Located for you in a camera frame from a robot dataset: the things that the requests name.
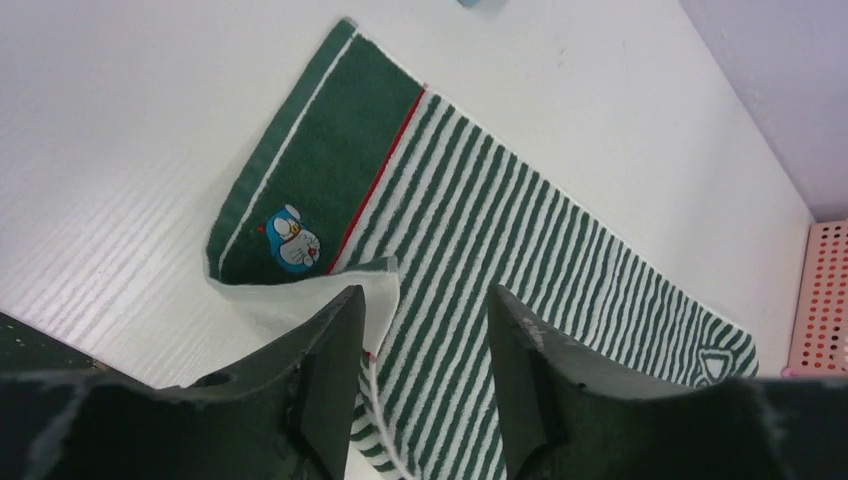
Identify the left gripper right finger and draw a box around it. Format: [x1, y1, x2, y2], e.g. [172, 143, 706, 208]
[488, 285, 847, 479]

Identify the green white striped towel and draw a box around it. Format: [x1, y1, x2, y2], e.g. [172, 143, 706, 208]
[205, 19, 758, 479]

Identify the pink plastic basket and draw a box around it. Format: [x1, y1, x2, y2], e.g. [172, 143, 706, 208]
[784, 220, 847, 377]

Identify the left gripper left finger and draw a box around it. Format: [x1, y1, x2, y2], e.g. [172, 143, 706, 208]
[1, 286, 366, 479]

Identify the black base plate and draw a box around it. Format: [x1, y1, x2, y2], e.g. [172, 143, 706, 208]
[1, 313, 95, 373]

